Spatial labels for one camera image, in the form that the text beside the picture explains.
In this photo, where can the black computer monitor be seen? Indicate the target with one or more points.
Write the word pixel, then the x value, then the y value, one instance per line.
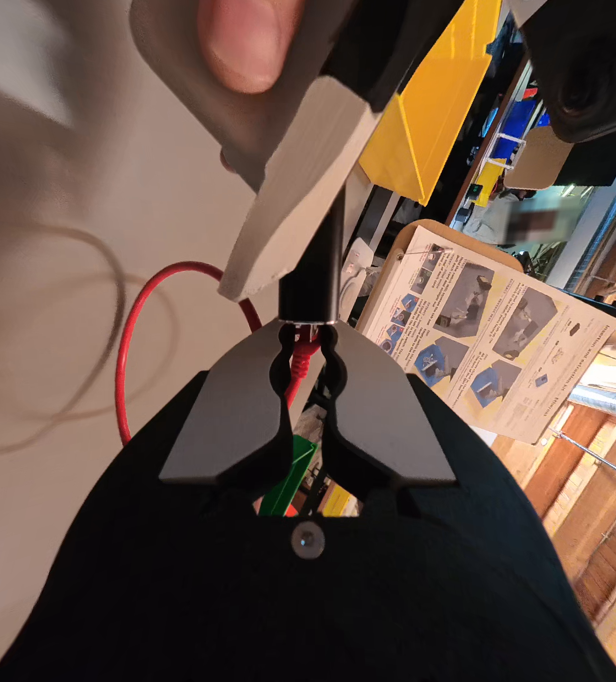
pixel 600 160

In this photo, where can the grey metal stand base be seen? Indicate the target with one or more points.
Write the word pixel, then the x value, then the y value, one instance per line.
pixel 358 255

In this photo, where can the printed instruction sheet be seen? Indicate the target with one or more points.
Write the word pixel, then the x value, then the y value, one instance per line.
pixel 473 346

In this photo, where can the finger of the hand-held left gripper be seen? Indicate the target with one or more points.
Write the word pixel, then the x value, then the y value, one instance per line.
pixel 297 186

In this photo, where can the instruction sheet on wooden stand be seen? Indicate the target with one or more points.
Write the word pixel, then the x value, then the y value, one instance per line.
pixel 391 266

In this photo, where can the green plastic bin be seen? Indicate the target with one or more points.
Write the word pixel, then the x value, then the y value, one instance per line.
pixel 292 469

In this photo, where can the small yellow storage crate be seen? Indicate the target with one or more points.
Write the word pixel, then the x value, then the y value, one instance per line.
pixel 486 181

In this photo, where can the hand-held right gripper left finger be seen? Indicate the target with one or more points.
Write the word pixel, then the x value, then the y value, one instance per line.
pixel 228 415

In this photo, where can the blue storage bin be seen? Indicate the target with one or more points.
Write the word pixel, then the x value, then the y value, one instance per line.
pixel 518 122

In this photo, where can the black ethernet splitter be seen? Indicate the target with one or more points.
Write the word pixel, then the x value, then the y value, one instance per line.
pixel 313 277

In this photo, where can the person's left hand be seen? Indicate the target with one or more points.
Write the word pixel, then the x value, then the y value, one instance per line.
pixel 249 42

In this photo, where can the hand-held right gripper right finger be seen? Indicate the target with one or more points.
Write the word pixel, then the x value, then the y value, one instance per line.
pixel 387 421

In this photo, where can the yellow plastic bin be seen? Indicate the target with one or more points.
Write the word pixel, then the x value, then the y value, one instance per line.
pixel 435 106

